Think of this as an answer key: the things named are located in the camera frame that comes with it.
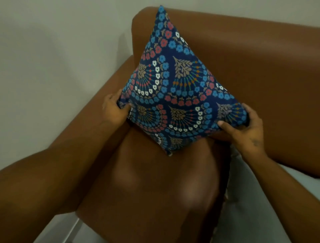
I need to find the person's right hand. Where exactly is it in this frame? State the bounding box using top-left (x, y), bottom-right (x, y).
top-left (217, 103), bottom-right (267, 161)

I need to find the person's right forearm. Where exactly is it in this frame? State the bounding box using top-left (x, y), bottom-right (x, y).
top-left (240, 151), bottom-right (320, 243)

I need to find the person's left hand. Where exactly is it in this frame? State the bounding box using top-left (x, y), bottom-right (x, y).
top-left (102, 89), bottom-right (132, 126)

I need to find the person's left forearm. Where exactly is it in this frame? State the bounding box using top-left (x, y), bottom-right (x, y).
top-left (0, 118), bottom-right (131, 243)

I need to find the brown leather sofa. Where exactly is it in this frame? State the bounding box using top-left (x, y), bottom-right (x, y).
top-left (49, 7), bottom-right (320, 243)

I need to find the blue floral patterned cushion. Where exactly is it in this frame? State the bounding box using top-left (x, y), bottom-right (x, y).
top-left (117, 6), bottom-right (249, 157)

